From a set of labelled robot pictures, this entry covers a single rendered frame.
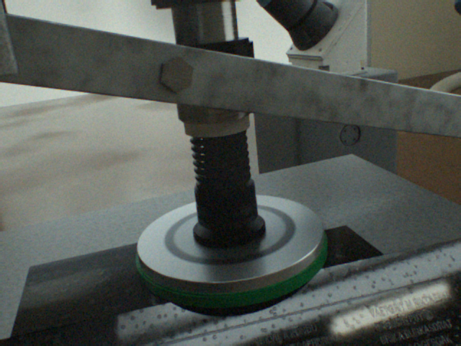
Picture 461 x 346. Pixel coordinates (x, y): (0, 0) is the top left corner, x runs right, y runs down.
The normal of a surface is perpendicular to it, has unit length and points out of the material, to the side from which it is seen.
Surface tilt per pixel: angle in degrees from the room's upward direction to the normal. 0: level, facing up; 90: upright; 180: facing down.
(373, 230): 0
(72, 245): 0
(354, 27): 90
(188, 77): 90
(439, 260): 45
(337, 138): 90
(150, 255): 0
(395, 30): 90
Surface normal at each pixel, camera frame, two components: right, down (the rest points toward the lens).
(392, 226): -0.11, -0.94
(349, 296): 0.08, -0.46
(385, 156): 0.32, 0.27
